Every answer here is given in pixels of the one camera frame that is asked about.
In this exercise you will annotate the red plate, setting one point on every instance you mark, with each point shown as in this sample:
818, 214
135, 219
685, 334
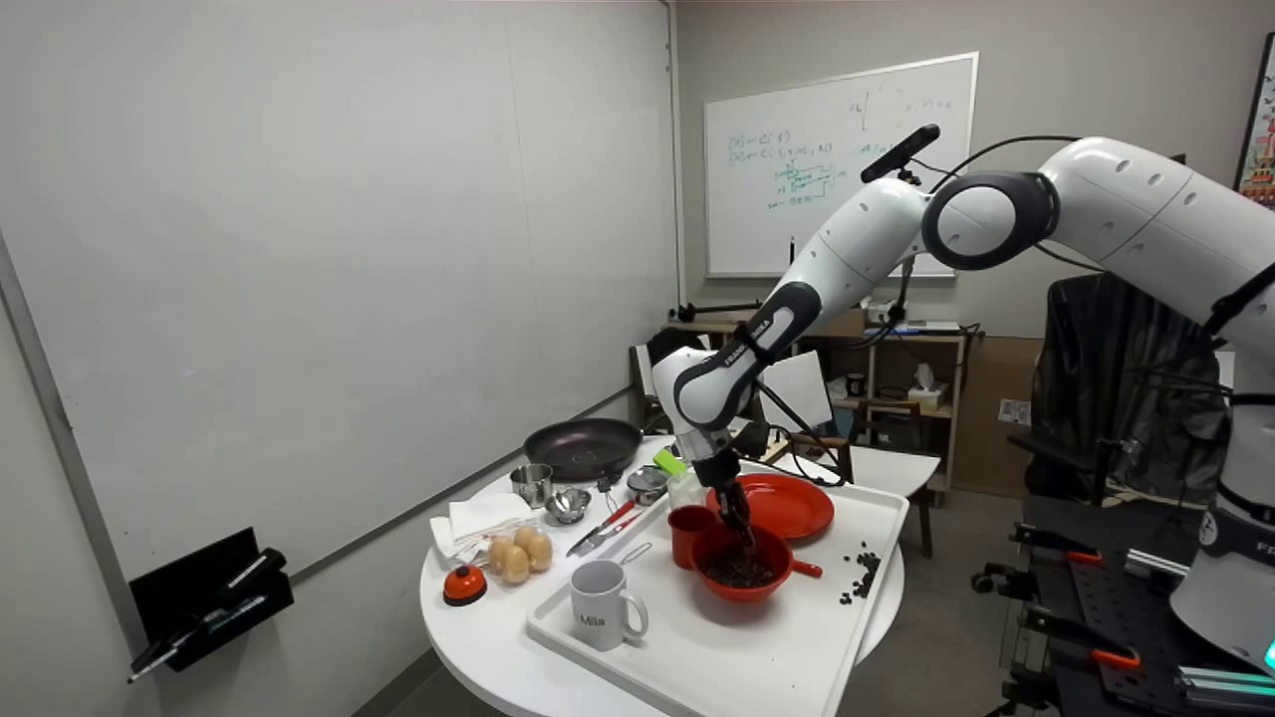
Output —
798, 502

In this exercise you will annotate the wooden shelf unit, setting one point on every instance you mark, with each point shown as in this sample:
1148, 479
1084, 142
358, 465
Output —
917, 348

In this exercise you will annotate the white paper napkin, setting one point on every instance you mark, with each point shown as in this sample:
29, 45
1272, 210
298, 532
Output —
482, 516

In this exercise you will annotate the green plastic object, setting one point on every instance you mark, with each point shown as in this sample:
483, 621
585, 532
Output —
669, 465

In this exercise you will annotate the black covered chair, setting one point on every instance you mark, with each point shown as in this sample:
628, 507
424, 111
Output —
1128, 384

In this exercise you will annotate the teal metal bar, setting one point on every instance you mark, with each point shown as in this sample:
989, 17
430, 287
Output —
1231, 677

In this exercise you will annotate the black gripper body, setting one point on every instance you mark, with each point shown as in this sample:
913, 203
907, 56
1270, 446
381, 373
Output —
725, 482

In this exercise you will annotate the red bowl with beans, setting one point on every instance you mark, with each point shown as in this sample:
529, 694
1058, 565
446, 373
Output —
776, 581

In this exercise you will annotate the dark robot mounting platform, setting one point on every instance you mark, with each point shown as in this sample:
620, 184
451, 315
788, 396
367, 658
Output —
1128, 609

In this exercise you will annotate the tissue box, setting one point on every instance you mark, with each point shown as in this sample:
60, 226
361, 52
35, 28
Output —
926, 389

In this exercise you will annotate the black wall holder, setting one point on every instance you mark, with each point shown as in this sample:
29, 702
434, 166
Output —
213, 599

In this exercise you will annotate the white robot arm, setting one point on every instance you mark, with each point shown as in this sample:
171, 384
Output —
1128, 200

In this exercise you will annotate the steel cup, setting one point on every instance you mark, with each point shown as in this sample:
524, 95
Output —
529, 482

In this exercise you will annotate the white whiteboard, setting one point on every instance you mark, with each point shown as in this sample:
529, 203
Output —
823, 161

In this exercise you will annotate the white plastic tray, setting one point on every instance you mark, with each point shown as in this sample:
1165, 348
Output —
743, 649

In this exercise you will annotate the framed wall picture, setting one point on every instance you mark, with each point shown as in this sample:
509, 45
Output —
1260, 121

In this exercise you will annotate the chair with black jacket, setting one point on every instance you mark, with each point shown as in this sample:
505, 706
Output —
661, 348

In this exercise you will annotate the scattered dark coffee beans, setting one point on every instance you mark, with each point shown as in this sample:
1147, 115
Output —
865, 575

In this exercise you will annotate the white square side table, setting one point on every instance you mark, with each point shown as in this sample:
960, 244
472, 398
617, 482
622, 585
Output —
897, 471

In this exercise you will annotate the black bar camera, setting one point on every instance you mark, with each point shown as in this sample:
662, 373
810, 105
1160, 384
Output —
904, 153

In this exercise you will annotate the black orange clamp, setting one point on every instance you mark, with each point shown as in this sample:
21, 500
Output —
1099, 649
1063, 550

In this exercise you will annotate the white mug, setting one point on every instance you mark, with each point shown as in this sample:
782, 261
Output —
601, 604

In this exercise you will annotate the dark frying pan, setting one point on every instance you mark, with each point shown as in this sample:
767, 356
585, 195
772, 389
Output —
581, 453

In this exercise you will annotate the orange desk bell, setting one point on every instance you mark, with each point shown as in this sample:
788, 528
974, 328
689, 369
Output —
463, 585

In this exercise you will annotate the beige bread roll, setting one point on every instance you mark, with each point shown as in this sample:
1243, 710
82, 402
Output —
515, 565
496, 550
536, 547

